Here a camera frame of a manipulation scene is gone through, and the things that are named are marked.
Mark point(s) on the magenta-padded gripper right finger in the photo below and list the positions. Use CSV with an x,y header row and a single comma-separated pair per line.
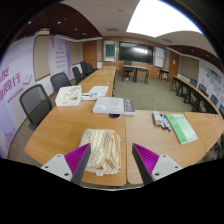
x,y
146,160

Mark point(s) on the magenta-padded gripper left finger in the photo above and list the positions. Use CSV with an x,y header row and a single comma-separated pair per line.
x,y
77,159

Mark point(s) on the yellow zigzag striped towel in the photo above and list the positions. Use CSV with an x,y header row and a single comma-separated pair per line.
x,y
103,150

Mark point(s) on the red marker pen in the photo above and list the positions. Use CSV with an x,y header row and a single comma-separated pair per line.
x,y
162,122

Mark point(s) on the blue marker pen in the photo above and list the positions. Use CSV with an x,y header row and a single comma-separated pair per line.
x,y
166,122

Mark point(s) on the white whiteboard eraser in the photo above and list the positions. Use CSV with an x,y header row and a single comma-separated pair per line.
x,y
156,117

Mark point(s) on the green booklet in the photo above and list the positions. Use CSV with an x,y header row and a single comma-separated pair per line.
x,y
181,128

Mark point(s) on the round black disc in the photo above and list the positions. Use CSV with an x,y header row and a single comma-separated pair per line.
x,y
114,116

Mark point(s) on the open white cardboard box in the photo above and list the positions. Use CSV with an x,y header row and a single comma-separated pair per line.
x,y
68,97

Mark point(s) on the small blue white box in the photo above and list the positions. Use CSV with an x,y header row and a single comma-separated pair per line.
x,y
89,97

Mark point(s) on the black mesh office chair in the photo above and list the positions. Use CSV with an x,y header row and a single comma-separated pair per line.
x,y
33,105
60,81

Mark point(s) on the white paper sheet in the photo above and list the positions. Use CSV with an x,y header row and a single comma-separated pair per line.
x,y
99,90

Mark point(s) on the long curved wooden table row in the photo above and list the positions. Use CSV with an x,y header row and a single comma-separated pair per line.
x,y
191,91

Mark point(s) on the group of black chairs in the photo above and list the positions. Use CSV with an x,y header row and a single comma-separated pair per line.
x,y
84,70

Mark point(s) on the row of black chairs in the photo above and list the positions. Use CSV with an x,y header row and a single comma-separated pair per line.
x,y
203,90

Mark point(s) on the small wooden side table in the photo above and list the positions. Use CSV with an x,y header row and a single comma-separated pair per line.
x,y
163,70

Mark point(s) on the dark-legged wooden desk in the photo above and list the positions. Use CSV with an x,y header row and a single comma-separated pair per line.
x,y
136,68

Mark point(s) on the black desk chair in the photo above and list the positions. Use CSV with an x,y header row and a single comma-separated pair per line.
x,y
127,68

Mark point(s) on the large purple white banner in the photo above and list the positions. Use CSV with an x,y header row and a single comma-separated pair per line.
x,y
13,90

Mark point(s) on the brown wooden door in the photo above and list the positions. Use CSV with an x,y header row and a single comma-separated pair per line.
x,y
173,65
90,53

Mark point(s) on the narrow purple white banner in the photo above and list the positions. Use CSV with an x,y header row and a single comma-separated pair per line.
x,y
60,55

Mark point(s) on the bright ceiling light panel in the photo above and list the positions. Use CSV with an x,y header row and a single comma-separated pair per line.
x,y
160,18

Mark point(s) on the white wall whiteboard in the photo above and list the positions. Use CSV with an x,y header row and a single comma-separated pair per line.
x,y
159,56

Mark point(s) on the large black wall screen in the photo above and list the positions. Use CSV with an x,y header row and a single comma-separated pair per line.
x,y
136,52

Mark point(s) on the green wall board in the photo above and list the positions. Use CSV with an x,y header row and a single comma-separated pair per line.
x,y
110,50

